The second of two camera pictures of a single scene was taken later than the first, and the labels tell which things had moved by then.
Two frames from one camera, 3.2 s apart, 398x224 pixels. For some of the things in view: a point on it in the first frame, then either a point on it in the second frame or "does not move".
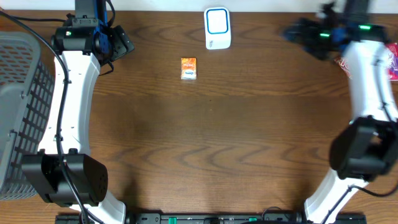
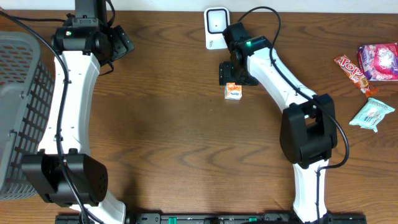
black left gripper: x=123 y=41 does not move
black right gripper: x=308 y=25 → x=224 y=76
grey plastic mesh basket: x=27 y=81 does not move
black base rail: x=204 y=218 does not move
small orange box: x=188 y=68 → x=233 y=91
